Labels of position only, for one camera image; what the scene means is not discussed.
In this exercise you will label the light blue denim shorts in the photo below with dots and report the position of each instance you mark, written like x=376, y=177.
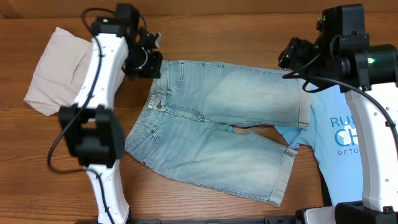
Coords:
x=186, y=130

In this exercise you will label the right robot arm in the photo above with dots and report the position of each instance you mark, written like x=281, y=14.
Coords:
x=367, y=76

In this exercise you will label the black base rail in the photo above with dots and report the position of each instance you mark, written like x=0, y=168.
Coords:
x=265, y=220

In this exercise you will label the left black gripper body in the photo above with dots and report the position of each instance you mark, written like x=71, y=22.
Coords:
x=149, y=66

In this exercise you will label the folded beige shorts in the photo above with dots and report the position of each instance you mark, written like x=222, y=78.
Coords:
x=70, y=68

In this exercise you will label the black garment under pile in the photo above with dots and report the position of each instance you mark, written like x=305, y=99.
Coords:
x=325, y=193

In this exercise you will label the light blue printed t-shirt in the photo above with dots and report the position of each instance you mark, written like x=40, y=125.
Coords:
x=333, y=138

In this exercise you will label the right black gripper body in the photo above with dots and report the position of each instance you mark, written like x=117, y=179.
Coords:
x=292, y=53

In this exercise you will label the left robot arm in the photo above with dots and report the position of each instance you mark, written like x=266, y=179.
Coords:
x=90, y=127

